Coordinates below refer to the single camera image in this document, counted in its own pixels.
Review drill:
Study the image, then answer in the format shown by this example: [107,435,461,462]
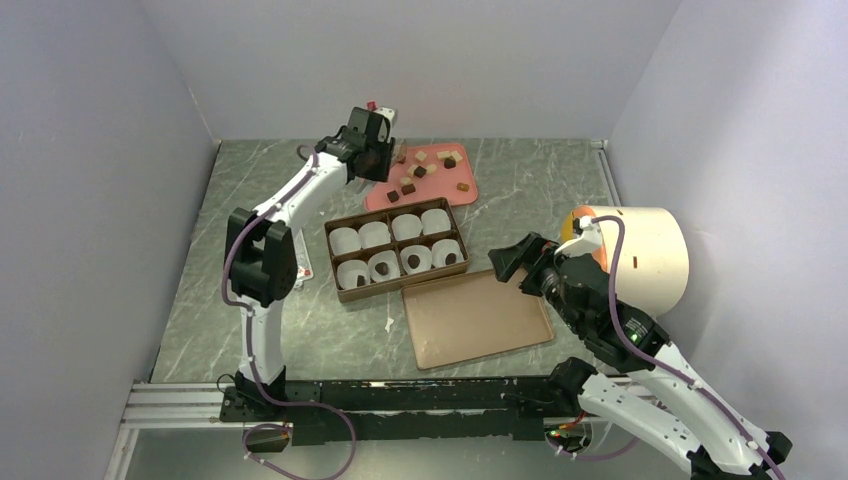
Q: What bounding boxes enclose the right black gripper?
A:
[487,230,584,333]

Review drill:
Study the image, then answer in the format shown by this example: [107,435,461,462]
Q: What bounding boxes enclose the gold box lid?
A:
[401,270,555,370]

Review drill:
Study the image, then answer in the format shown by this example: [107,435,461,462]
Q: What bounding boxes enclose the rose gold tongs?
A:
[392,145,407,164]

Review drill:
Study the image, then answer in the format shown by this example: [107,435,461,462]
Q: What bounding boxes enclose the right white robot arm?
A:
[488,232,793,479]

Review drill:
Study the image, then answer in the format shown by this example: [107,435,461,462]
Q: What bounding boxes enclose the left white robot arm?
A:
[220,106,397,420]

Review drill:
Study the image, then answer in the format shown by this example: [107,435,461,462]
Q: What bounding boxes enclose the brown chocolate box tray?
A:
[324,197,470,303]

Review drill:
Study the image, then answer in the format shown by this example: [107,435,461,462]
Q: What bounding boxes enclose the pink plastic tray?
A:
[364,143,478,211]

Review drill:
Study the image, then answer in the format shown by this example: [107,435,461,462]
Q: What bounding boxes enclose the white paper cup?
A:
[358,221,392,249]
[420,208,452,235]
[400,245,432,275]
[336,259,371,290]
[391,214,423,241]
[368,250,401,283]
[431,238,465,268]
[328,227,362,256]

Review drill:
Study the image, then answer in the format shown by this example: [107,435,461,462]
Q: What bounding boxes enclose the white paper leaflet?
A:
[293,231,314,290]

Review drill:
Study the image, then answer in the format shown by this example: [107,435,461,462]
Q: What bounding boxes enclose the cream orange cylinder container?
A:
[560,205,689,318]

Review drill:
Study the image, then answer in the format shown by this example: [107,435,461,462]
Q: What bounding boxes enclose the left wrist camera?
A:
[366,101,397,141]

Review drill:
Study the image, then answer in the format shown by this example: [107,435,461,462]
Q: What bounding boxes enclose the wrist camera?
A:
[555,216,604,259]
[366,101,397,141]

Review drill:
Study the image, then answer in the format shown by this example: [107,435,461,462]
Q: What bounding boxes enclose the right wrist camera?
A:
[555,216,604,259]

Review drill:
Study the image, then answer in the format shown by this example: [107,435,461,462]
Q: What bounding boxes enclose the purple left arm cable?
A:
[221,145,358,480]

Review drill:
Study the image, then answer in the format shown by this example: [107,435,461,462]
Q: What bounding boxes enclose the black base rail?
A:
[219,376,582,446]

